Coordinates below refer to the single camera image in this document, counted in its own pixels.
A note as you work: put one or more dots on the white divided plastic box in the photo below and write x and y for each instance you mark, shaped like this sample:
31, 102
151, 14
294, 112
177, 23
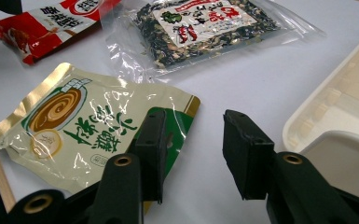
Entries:
342, 124

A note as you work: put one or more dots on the clear bag of dried vegetables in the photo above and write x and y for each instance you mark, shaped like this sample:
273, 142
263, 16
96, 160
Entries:
205, 31

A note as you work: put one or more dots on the red seasoning packet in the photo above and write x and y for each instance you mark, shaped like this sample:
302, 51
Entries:
43, 28

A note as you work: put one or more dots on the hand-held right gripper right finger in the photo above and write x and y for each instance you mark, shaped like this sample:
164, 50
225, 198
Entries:
245, 155

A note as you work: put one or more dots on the white table sheet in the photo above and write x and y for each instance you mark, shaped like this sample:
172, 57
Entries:
255, 77

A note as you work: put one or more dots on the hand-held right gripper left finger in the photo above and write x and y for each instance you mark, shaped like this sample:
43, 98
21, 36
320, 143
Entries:
150, 149

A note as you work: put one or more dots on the cream and green sauce pouch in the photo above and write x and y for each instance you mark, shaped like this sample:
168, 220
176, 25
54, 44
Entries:
84, 124

